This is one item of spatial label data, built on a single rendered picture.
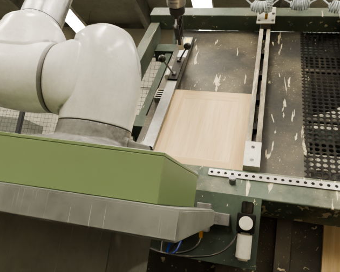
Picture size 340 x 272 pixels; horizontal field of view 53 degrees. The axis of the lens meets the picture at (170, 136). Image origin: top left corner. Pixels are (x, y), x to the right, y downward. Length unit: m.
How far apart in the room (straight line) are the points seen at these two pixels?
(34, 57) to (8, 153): 0.24
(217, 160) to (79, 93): 0.82
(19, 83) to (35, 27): 0.13
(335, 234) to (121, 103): 1.09
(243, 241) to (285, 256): 0.32
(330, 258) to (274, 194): 0.39
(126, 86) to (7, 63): 0.24
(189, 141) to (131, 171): 0.99
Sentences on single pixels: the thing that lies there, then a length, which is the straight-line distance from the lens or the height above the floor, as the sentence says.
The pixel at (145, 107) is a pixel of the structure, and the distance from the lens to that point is 1.76.
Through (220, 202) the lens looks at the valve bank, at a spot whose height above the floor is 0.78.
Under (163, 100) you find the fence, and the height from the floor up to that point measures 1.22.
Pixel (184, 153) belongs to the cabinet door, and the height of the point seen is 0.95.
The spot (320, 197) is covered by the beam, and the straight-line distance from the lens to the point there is 1.29.
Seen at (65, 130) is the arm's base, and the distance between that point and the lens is 0.68.
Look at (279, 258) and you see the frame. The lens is 1.47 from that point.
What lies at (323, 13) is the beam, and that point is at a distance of 2.21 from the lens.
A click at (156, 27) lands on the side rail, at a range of 2.23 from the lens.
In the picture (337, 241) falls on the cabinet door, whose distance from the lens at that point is 1.53.
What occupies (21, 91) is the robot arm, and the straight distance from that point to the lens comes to 0.76.
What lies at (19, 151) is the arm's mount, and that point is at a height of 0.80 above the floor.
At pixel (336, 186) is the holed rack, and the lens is 1.33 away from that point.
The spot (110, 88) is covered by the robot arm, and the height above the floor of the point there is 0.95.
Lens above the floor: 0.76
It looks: 10 degrees up
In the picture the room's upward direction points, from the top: 8 degrees clockwise
